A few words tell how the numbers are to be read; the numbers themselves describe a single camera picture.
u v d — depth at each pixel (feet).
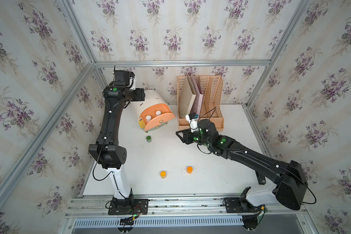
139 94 2.35
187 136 2.13
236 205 2.40
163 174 2.68
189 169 2.75
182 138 2.25
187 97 3.42
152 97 3.11
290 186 1.27
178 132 2.36
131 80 2.06
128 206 2.16
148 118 2.80
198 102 2.96
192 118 2.17
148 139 3.16
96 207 2.45
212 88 3.67
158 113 2.89
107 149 1.54
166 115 2.85
